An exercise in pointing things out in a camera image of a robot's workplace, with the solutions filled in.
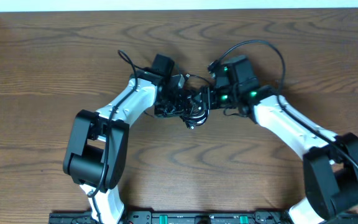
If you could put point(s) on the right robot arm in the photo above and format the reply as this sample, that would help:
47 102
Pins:
330 161

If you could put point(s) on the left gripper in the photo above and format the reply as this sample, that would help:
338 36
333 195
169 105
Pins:
169 114

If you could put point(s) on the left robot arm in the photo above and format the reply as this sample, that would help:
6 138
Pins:
96 152

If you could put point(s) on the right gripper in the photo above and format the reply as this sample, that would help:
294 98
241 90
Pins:
213 97

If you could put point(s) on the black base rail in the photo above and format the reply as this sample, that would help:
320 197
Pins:
147 217

